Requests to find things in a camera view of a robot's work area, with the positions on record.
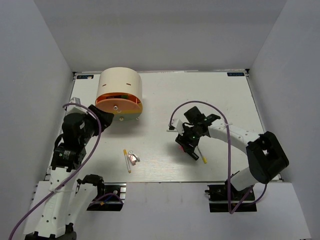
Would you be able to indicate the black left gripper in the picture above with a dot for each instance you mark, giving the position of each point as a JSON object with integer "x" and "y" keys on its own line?
{"x": 105, "y": 118}

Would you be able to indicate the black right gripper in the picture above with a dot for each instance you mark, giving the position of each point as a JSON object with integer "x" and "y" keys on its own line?
{"x": 183, "y": 140}

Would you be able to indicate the orange highlighter marker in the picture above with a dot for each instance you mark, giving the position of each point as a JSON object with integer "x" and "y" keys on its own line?
{"x": 114, "y": 97}

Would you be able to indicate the green highlighter marker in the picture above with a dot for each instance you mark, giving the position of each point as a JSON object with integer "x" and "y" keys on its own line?
{"x": 125, "y": 96}

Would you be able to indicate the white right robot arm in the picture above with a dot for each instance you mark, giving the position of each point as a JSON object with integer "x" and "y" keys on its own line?
{"x": 265, "y": 155}

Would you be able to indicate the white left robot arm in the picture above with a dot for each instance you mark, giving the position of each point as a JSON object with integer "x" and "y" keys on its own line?
{"x": 68, "y": 196}

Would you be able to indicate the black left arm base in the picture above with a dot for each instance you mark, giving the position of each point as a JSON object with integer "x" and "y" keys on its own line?
{"x": 112, "y": 200}

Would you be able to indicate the beige orange round organizer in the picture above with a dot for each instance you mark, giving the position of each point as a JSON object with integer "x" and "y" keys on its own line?
{"x": 120, "y": 81}

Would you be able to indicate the white yellow pen right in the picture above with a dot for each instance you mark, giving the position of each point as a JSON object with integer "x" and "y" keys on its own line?
{"x": 202, "y": 156}

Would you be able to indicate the blue label sticker left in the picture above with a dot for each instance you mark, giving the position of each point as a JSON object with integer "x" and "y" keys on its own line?
{"x": 87, "y": 76}

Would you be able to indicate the blue label sticker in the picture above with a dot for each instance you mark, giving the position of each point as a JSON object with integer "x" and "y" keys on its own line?
{"x": 235, "y": 74}
{"x": 87, "y": 76}

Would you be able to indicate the pink silver binder clip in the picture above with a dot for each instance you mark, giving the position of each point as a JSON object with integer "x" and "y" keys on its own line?
{"x": 133, "y": 158}

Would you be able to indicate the blue label sticker right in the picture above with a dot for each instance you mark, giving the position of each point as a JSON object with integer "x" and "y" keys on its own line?
{"x": 235, "y": 74}

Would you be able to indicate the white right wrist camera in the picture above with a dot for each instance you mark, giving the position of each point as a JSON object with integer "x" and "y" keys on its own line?
{"x": 177, "y": 125}

